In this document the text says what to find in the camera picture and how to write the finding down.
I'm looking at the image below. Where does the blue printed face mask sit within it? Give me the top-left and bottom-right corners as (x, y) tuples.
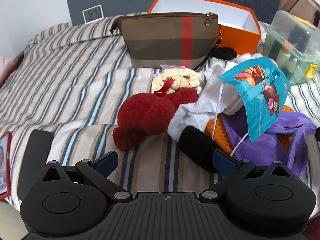
(212, 56), (290, 157)

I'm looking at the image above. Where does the purple cloth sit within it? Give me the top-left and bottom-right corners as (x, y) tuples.
(221, 111), (317, 178)

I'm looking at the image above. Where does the striped blanket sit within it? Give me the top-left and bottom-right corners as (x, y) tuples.
(0, 11), (320, 205)

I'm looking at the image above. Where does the phone in red case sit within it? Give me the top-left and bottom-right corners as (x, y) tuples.
(0, 131), (12, 197)

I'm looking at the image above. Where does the black fuzzy scrunchie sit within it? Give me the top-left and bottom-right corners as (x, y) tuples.
(212, 46), (238, 61)

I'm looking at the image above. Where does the black plastic object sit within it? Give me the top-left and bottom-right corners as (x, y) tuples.
(16, 129), (54, 200)

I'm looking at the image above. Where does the brown plaid zipper pouch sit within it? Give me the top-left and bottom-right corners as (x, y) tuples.
(109, 12), (223, 72)

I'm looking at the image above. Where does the white waffle towel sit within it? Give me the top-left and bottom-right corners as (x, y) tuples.
(167, 65), (248, 142)

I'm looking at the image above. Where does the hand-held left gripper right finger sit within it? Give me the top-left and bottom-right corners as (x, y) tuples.
(199, 149), (293, 203)

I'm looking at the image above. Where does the black fuzzy headband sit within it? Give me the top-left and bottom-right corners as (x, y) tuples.
(178, 125), (220, 173)

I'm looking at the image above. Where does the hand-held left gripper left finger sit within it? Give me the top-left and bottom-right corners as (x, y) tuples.
(37, 151), (133, 203)

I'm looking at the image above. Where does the red plush toy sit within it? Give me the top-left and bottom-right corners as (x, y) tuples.
(112, 77), (199, 151)

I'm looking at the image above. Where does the cream fabric scrunchie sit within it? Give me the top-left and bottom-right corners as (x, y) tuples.
(152, 68), (202, 97)

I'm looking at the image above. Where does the white digital clock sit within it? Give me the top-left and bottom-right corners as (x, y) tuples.
(82, 4), (103, 25)

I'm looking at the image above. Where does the orange honeycomb silicone mat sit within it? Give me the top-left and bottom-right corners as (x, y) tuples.
(205, 104), (295, 153)

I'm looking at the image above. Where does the pink packet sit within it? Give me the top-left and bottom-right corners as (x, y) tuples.
(153, 63), (187, 77)

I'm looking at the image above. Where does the pink pillow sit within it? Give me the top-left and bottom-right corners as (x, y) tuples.
(0, 55), (16, 85)

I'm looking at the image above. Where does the orange cardboard box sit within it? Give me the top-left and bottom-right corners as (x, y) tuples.
(147, 0), (262, 55)

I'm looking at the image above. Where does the clear green plastic storage box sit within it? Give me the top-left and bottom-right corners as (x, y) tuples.
(262, 10), (320, 85)

